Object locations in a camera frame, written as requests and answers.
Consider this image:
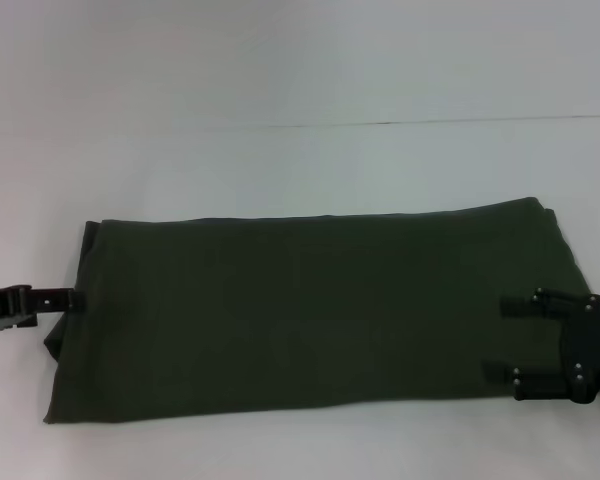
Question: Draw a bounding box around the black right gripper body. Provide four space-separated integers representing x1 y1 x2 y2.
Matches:
559 293 600 405

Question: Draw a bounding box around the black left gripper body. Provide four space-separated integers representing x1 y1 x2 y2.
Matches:
0 283 39 332

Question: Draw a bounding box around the dark green printed t-shirt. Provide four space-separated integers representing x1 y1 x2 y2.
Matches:
42 196 597 425

